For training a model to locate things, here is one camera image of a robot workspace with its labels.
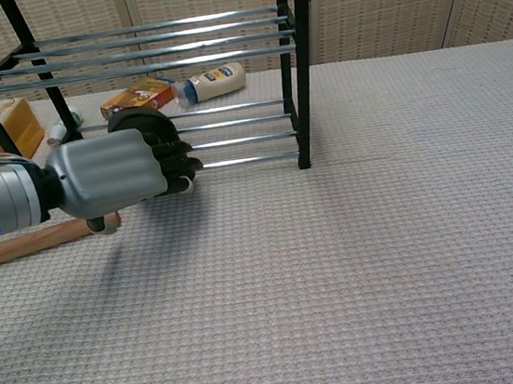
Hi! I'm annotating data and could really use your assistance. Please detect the orange carton box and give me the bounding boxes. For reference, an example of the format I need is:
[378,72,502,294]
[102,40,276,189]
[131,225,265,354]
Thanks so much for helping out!
[96,73,181,123]

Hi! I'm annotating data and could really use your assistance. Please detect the cream mayonnaise bottle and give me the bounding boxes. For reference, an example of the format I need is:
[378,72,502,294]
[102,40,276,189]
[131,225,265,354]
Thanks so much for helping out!
[169,60,250,113]

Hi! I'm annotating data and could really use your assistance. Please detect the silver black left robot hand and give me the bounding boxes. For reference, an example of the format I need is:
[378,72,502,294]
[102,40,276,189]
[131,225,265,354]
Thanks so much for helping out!
[37,120,211,241]

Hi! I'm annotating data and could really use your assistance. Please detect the black metal shoe rack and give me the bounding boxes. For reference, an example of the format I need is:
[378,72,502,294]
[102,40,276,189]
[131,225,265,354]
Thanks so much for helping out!
[0,0,335,208]

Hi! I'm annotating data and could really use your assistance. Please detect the white waffle tablecloth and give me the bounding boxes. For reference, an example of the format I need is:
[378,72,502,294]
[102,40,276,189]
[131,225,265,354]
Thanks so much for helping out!
[0,39,513,384]

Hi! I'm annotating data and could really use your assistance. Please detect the wooden rolling pin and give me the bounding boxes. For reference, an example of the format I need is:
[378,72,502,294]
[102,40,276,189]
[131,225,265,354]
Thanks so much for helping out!
[0,211,125,271]

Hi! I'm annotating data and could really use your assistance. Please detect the black rubber slipper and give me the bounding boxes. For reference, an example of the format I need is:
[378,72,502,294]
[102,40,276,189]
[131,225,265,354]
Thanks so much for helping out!
[104,101,196,173]

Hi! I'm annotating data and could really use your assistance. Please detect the small white green bottle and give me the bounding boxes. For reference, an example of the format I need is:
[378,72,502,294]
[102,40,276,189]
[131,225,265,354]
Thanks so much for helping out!
[43,109,86,148]

